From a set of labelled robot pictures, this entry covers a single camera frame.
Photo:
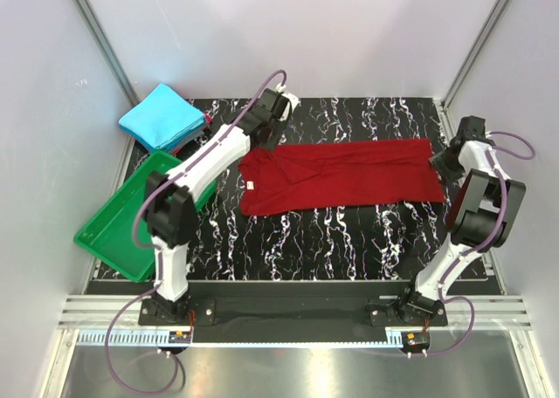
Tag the green plastic tray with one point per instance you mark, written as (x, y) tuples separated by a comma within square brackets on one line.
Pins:
[(108, 234)]

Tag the red t shirt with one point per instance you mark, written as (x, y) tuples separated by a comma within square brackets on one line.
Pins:
[(359, 173)]

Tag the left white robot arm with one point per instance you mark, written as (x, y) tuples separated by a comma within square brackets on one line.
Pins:
[(170, 206)]

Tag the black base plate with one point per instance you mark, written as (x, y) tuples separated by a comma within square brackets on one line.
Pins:
[(334, 309)]

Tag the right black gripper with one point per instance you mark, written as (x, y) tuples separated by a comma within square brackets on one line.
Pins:
[(438, 161)]

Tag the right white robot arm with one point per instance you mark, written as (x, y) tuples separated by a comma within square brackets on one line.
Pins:
[(481, 218)]

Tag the aluminium frame post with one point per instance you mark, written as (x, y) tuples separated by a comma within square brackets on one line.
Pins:
[(489, 26), (100, 38)]

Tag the folded light blue shirt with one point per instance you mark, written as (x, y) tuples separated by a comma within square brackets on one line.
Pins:
[(161, 119)]

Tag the white slotted cable duct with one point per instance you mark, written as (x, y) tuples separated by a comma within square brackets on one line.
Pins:
[(383, 338)]

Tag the left aluminium frame post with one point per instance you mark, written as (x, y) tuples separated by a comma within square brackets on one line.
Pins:
[(100, 38)]

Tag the right aluminium frame post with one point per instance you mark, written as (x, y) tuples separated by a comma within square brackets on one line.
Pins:
[(489, 26)]

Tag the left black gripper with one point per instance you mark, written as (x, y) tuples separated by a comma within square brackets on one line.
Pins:
[(281, 125)]

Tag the folded grey shirt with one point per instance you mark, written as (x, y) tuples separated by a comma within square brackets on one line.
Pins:
[(178, 145)]

